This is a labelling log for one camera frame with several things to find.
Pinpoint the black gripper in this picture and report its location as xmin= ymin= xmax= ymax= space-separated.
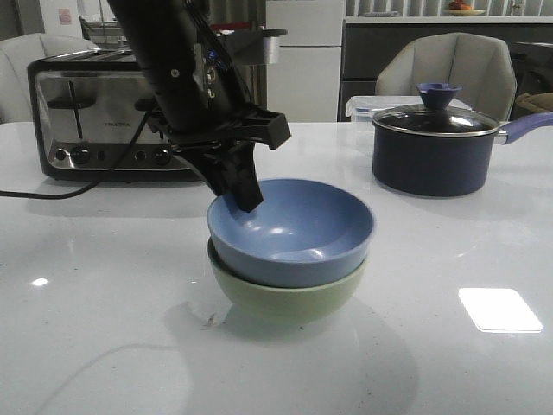
xmin=146 ymin=41 xmax=290 ymax=212

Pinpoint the blue bowl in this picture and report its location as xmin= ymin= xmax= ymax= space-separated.
xmin=207 ymin=178 xmax=374 ymax=288

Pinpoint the green bowl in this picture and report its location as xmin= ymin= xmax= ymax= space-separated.
xmin=207 ymin=242 xmax=369 ymax=324

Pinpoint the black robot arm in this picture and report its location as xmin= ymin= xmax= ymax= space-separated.
xmin=110 ymin=1 xmax=291 ymax=212

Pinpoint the white refrigerator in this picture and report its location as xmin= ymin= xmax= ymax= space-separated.
xmin=265 ymin=1 xmax=346 ymax=122

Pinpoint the clear plastic container blue lid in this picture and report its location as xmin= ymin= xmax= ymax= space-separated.
xmin=346 ymin=94 xmax=472 ymax=124

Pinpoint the grey counter cabinet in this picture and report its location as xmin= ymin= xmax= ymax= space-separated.
xmin=338 ymin=16 xmax=552 ymax=121

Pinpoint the black and silver toaster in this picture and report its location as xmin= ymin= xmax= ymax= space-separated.
xmin=28 ymin=49 xmax=197 ymax=182

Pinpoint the glass pot lid blue knob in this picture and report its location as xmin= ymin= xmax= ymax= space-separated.
xmin=372 ymin=82 xmax=499 ymax=137

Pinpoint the dark blue saucepan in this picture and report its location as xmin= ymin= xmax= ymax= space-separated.
xmin=372 ymin=112 xmax=552 ymax=197

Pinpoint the beige chair right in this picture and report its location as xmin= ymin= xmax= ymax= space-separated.
xmin=375 ymin=32 xmax=517 ymax=121

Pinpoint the beige chair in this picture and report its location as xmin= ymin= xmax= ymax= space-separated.
xmin=1 ymin=33 xmax=99 ymax=124
xmin=375 ymin=32 xmax=517 ymax=121

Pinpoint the beige chair left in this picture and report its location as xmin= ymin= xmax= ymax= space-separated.
xmin=1 ymin=33 xmax=99 ymax=124

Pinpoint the fruit plate on counter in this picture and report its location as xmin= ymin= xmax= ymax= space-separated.
xmin=445 ymin=0 xmax=486 ymax=16

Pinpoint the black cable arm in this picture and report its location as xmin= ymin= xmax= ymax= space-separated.
xmin=0 ymin=112 xmax=150 ymax=201

